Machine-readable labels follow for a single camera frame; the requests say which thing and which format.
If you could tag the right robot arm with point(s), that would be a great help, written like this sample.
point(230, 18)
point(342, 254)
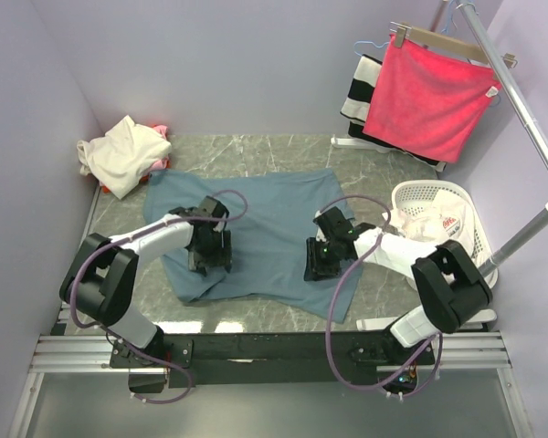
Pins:
point(451, 288)

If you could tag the red towel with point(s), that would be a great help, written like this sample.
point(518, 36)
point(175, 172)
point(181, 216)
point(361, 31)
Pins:
point(428, 104)

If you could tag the white laundry basket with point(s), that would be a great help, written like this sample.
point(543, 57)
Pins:
point(420, 192)

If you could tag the black white striped cloth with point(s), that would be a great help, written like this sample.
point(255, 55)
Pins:
point(356, 107)

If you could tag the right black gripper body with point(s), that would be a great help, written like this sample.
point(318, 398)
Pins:
point(322, 257)

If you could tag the blue t shirt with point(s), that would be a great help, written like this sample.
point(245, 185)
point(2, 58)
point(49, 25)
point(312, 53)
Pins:
point(274, 219)

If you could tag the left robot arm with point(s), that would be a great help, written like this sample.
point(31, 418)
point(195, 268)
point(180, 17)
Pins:
point(100, 280)

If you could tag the black base beam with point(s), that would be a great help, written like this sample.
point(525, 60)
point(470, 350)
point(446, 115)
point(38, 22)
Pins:
point(362, 358)

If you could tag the blue wire hanger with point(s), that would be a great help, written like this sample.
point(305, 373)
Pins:
point(367, 43)

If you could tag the wooden clip hanger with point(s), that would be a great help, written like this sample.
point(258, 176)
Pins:
point(427, 38)

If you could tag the aluminium rail frame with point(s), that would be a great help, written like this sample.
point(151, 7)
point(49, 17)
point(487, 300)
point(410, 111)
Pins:
point(461, 349)

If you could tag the metal clothes rack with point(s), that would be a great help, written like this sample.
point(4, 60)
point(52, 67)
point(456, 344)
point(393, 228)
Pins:
point(489, 270)

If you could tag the cream folded t shirt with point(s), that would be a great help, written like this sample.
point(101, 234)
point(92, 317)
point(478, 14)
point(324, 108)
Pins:
point(122, 156)

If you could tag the white t shirt in basket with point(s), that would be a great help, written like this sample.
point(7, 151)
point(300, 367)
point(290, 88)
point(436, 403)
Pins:
point(446, 217)

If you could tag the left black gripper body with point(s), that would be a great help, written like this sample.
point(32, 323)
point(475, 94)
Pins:
point(215, 253)

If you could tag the pink folded t shirt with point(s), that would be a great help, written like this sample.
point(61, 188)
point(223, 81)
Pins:
point(162, 164)

